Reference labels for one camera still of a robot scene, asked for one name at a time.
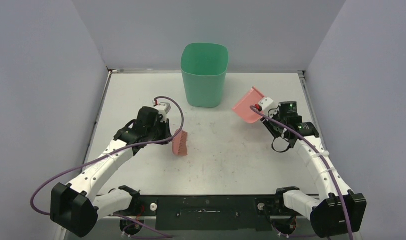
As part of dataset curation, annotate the pink hand brush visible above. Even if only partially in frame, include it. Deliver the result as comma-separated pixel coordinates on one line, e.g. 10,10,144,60
172,129,188,157

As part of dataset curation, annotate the pink dustpan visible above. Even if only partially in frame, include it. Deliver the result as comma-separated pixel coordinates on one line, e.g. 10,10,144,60
232,86,265,124

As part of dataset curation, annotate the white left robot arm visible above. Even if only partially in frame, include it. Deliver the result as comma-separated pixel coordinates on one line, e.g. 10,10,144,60
50,102,171,238

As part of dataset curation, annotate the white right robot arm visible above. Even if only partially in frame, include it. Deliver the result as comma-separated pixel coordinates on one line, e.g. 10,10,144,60
255,97,367,239

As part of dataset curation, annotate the green plastic waste bin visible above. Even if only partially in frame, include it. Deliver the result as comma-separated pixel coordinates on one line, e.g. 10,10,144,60
180,42,229,108

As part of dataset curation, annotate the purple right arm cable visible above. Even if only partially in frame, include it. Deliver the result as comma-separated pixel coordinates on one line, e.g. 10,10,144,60
249,105,355,240

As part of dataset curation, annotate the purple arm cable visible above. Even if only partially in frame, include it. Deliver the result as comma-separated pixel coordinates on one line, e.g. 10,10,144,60
249,105,355,240
30,96,185,240

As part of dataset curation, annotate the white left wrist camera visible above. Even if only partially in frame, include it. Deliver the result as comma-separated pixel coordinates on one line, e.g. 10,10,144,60
153,102,171,123

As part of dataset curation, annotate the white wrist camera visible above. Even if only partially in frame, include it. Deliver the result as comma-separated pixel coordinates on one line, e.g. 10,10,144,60
258,97,279,118
153,102,171,123

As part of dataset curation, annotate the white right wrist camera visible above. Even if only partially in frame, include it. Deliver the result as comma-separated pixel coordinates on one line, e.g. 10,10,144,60
258,97,279,118

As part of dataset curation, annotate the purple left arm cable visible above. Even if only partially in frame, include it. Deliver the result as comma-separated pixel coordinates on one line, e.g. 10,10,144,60
30,96,185,240

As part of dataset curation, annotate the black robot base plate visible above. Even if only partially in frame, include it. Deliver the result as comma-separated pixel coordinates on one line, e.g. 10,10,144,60
119,194,297,232

